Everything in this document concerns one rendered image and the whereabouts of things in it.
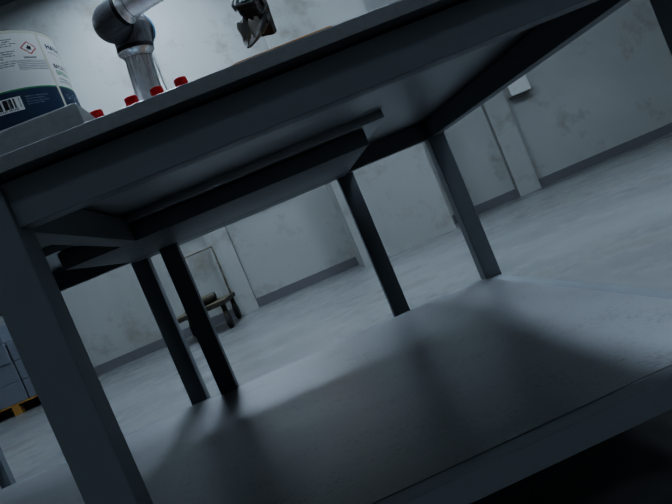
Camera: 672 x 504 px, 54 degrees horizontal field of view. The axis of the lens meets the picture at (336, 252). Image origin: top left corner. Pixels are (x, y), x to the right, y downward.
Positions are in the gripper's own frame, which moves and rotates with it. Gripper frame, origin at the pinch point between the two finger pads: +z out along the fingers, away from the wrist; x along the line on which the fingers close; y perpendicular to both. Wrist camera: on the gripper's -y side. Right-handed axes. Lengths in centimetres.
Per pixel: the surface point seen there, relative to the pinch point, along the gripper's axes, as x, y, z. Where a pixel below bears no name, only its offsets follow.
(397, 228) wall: -159, -552, -217
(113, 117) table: 35, 70, 77
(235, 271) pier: -370, -539, -170
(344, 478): 48, 18, 113
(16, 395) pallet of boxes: -563, -427, 15
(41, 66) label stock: 17, 69, 64
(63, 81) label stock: 17, 65, 64
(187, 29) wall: -405, -394, -450
